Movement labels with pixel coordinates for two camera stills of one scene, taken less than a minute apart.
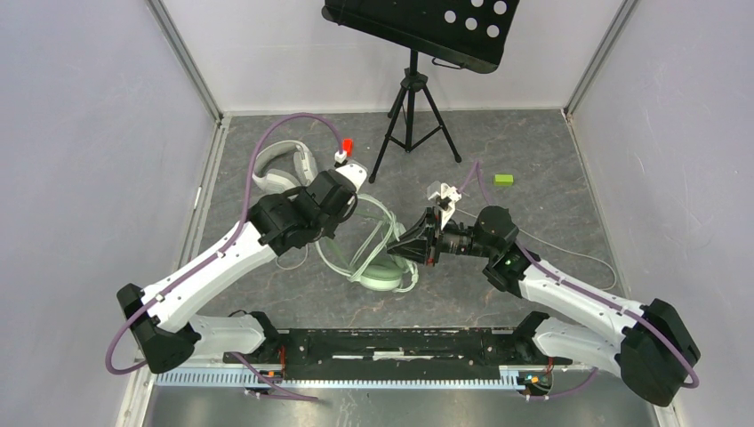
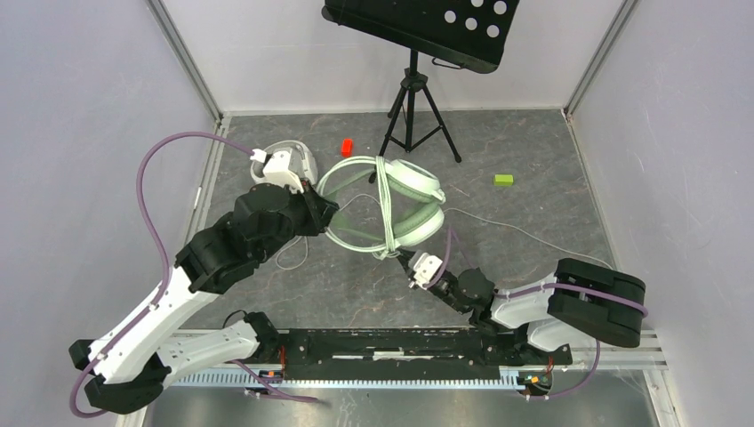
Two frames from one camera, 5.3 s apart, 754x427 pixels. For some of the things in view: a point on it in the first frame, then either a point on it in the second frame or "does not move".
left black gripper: (330, 231) to (320, 211)
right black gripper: (421, 249) to (405, 263)
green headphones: (358, 246) to (416, 197)
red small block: (348, 146) does not move
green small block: (503, 180) does not move
